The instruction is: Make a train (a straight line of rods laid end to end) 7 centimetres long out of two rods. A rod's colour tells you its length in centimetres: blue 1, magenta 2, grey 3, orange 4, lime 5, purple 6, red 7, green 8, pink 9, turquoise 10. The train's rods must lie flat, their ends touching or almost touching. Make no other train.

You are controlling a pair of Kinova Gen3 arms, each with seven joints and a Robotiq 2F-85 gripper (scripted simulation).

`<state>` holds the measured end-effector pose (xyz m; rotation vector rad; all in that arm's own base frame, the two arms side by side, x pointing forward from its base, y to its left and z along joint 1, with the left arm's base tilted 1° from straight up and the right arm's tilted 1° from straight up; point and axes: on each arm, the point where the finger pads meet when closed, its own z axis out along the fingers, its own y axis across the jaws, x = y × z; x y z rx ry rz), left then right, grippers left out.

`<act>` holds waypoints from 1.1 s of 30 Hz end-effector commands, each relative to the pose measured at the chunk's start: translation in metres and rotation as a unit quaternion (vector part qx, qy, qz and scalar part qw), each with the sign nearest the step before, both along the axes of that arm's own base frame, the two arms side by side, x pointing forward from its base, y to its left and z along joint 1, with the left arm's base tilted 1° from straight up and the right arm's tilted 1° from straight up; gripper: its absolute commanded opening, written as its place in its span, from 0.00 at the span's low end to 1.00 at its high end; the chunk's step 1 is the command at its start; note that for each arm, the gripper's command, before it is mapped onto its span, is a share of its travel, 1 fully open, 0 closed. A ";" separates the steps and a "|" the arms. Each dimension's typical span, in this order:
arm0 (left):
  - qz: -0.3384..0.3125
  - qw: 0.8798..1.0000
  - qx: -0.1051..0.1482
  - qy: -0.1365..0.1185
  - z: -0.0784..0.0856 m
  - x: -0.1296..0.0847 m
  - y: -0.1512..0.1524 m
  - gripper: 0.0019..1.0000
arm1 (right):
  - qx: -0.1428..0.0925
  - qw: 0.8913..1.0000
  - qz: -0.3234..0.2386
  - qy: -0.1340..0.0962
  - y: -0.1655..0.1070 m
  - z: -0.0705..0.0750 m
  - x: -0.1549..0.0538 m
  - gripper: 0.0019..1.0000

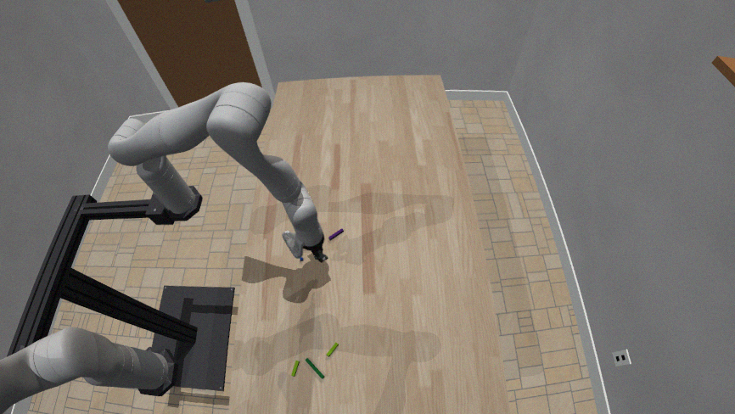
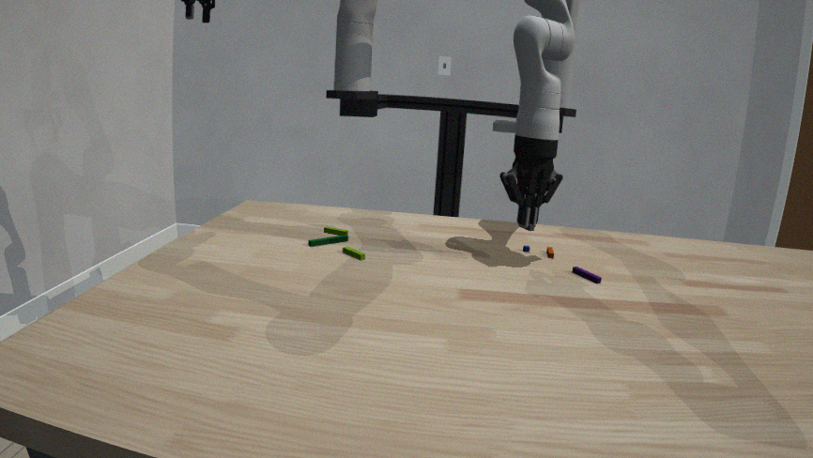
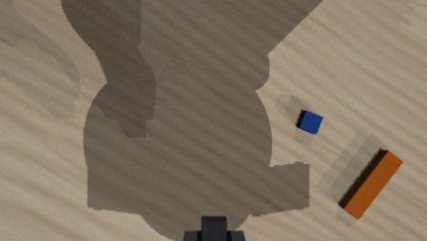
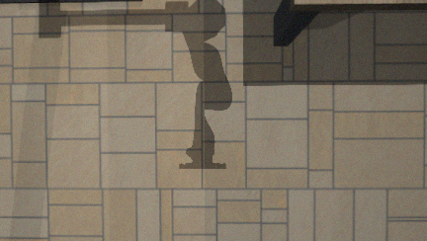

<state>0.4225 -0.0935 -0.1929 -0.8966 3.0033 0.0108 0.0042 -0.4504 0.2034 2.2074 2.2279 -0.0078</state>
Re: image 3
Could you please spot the orange rectangular rod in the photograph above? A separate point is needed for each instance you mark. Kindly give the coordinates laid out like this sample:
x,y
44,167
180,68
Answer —
x,y
370,183

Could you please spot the small blue cube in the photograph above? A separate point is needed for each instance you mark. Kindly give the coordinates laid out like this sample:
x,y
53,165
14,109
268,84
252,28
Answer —
x,y
309,122

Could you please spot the grey rectangular block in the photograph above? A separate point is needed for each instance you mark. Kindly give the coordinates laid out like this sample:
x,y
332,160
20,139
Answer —
x,y
214,228

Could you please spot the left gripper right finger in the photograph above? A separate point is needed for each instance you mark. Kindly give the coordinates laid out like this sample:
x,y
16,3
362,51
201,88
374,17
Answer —
x,y
235,236

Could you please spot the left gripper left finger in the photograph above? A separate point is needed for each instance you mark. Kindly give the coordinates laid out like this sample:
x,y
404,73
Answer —
x,y
192,236

